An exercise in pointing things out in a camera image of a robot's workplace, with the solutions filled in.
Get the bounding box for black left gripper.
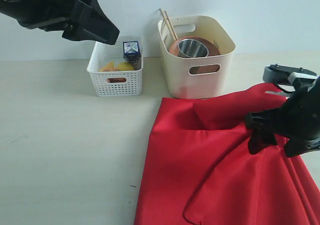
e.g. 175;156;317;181
15;0;120;45

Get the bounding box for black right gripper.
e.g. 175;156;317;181
244;84;320;158

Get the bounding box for orange fried chicken piece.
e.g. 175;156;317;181
99;61;116;72

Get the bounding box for blue white milk carton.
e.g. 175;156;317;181
122;41;141;66

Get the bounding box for yellow lemon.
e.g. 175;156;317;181
116;62;135;72

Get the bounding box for red sausage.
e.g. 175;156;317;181
106;77;127;83

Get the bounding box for wooden chopstick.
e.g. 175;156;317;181
164;11;179;41
159;8;178;41

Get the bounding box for red table cloth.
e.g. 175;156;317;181
134;83;320;225

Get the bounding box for stainless steel cup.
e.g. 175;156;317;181
178;38;209;59

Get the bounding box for brown wooden plate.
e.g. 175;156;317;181
169;36;221;75

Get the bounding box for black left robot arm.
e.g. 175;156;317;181
0;0;120;45

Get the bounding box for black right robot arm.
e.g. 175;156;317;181
244;78;320;158

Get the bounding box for white perforated plastic basket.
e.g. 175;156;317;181
87;34;144;97

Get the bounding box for cream plastic bin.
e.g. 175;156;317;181
157;15;236;99

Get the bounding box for black camera cable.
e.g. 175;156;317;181
273;81;297;95

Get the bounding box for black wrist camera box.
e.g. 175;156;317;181
262;64;318;87

